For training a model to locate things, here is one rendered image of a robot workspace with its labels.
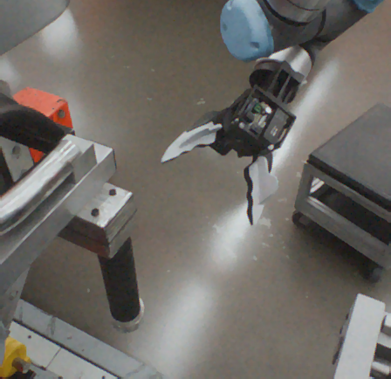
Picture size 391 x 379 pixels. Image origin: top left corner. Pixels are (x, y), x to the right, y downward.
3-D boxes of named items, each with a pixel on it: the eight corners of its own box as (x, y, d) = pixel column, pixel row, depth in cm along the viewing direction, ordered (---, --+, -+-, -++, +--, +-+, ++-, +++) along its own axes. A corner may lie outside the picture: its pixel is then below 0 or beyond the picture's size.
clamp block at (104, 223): (67, 196, 51) (58, 159, 47) (139, 226, 48) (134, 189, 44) (36, 228, 48) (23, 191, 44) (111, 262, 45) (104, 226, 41)
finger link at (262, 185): (269, 221, 60) (261, 149, 61) (247, 226, 65) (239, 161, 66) (290, 220, 61) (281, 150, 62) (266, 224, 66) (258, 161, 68)
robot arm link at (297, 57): (254, 54, 72) (295, 86, 74) (241, 76, 70) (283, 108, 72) (281, 31, 65) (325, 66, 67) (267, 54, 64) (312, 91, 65)
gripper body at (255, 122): (233, 117, 58) (273, 48, 63) (205, 137, 66) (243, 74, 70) (280, 153, 60) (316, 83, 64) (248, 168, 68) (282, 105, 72)
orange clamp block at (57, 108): (-4, 156, 68) (37, 122, 74) (38, 174, 66) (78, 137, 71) (-19, 117, 63) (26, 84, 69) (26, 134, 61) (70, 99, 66)
